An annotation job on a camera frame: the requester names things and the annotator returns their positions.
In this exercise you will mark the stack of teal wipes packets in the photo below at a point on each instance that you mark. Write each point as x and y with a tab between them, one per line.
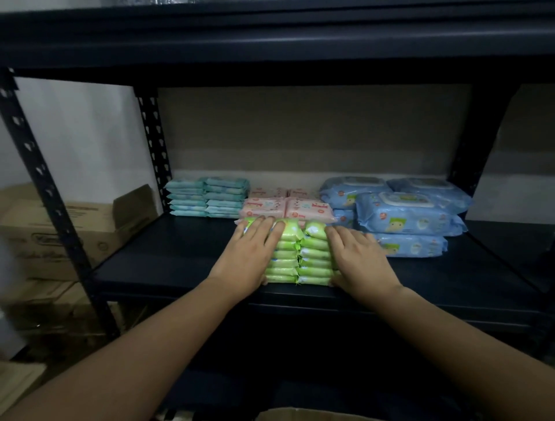
208	197

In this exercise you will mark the printed cardboard box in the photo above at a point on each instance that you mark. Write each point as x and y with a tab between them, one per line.
43	303

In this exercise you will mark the person's right forearm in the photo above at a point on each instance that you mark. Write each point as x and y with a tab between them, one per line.
468	351

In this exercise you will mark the person's left fingers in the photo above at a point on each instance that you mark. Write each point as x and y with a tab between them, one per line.
262	232

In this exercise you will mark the person's left hand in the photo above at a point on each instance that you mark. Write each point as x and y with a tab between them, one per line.
243	264

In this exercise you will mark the pile of large blue wipes packs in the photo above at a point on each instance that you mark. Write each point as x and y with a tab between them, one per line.
403	212

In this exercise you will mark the pink wipes packet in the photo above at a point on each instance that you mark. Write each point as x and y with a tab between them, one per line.
303	194
267	193
262	209
308	210

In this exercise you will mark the stack of green wipes packets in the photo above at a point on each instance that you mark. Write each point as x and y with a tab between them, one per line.
305	256

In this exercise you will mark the dark metal shelving rack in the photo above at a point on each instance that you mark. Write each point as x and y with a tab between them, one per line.
277	43

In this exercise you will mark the person's right fingers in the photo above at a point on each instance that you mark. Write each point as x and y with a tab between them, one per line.
349	240

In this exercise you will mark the large open cardboard box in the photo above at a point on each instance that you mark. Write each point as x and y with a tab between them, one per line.
52	236

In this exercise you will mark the flat cardboard box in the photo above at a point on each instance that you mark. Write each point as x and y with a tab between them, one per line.
17	384

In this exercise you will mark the person's right hand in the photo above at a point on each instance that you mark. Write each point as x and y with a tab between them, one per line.
362	266

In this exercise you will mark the person's left forearm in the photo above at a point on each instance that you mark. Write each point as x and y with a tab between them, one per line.
143	351

